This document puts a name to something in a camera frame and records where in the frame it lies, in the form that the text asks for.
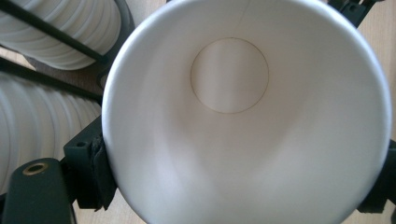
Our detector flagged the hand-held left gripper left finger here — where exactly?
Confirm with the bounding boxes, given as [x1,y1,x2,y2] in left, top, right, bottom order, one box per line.
[64,115,119,212]

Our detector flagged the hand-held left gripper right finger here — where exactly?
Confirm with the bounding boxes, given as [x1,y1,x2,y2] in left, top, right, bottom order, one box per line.
[356,139,396,215]

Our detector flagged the stack of white paper cups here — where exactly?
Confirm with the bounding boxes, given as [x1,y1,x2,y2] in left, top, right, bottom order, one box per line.
[0,0,123,71]
[0,71,104,195]

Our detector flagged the black wire cup holder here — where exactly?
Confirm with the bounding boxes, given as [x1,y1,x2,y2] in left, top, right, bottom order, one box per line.
[0,0,136,105]

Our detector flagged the white paper cup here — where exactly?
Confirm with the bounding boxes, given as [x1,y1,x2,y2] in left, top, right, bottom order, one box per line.
[101,0,393,224]

